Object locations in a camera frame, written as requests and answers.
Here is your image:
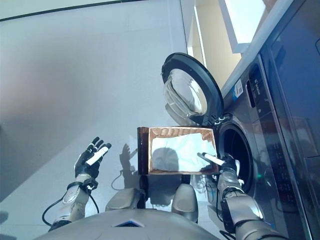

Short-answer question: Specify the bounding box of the grey front-load washing machine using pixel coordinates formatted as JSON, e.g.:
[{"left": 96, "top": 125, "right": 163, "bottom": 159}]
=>
[{"left": 206, "top": 0, "right": 320, "bottom": 240}]

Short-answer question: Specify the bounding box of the grey robot torso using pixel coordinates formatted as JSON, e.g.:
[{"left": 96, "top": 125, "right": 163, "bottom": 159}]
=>
[{"left": 32, "top": 208, "right": 231, "bottom": 240}]

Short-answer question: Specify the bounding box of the white basket liner cloth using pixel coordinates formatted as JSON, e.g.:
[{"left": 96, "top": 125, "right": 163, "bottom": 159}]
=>
[{"left": 150, "top": 133, "right": 217, "bottom": 174}]

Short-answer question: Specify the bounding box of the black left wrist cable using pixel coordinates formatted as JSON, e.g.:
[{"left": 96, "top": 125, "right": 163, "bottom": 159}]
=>
[{"left": 41, "top": 191, "right": 100, "bottom": 226}]

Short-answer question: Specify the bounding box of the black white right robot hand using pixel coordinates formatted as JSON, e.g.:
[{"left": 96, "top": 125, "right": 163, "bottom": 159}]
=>
[{"left": 196, "top": 151, "right": 241, "bottom": 176}]

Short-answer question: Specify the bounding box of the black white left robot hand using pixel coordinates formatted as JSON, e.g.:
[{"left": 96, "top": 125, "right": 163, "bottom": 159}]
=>
[{"left": 74, "top": 136, "right": 113, "bottom": 180}]

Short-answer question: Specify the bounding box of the wicker laundry basket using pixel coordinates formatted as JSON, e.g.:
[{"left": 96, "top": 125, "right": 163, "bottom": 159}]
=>
[{"left": 147, "top": 126, "right": 218, "bottom": 176}]

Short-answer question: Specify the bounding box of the blue white washer sticker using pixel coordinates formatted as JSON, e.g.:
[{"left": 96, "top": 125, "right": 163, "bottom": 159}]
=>
[{"left": 232, "top": 78, "right": 245, "bottom": 101}]

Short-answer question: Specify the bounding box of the white wall cabinet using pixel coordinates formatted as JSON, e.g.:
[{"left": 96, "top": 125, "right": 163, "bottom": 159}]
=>
[{"left": 219, "top": 0, "right": 267, "bottom": 54}]

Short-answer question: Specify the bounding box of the silver left robot leg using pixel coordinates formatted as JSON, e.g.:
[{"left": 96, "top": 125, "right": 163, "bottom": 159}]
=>
[{"left": 104, "top": 187, "right": 148, "bottom": 213}]

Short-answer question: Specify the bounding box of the washer detergent drawer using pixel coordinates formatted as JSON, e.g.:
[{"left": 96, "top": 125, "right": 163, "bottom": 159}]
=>
[{"left": 245, "top": 63, "right": 263, "bottom": 109}]

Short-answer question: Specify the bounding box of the round glass washer door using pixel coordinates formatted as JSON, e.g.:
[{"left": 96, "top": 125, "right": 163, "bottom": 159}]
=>
[{"left": 160, "top": 51, "right": 225, "bottom": 125}]

